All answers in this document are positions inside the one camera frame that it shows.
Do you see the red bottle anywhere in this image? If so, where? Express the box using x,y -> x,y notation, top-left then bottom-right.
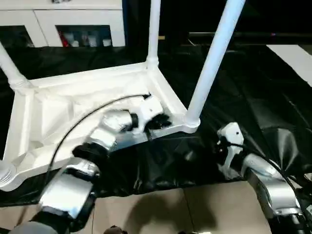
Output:
60,32 -> 70,47

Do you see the white plastic table top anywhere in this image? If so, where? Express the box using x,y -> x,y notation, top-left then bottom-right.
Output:
0,61 -> 201,192

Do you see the dark left robot foot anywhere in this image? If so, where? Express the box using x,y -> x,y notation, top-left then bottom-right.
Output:
104,226 -> 127,234

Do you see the white plastic table leg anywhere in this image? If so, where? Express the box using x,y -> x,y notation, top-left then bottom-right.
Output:
0,43 -> 34,92
145,0 -> 162,70
0,163 -> 18,189
184,0 -> 246,129

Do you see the black work mat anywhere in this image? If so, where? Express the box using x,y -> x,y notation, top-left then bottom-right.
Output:
0,44 -> 312,205

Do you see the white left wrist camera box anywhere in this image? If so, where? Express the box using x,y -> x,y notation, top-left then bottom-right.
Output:
132,95 -> 164,135

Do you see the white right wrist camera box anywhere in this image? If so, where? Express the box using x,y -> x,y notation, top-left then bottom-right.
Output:
216,123 -> 243,177

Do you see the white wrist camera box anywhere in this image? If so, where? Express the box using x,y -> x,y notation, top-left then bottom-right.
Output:
216,123 -> 243,177
132,95 -> 164,135

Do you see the white cabinet with glass doors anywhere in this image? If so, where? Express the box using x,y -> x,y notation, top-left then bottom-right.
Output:
0,0 -> 126,48

